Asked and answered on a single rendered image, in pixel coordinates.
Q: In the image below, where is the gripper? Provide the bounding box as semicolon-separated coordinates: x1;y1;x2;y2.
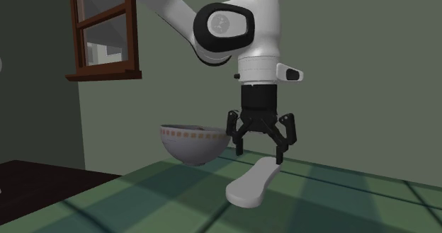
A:
225;84;298;166

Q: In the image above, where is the white flat oblong object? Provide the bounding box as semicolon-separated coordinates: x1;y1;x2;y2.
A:
225;156;283;210

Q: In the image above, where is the white bowl with orange band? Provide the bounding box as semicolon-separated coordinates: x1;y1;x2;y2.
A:
159;123;232;167

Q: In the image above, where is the brown wooden window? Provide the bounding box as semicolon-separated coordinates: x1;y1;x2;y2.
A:
64;0;143;83

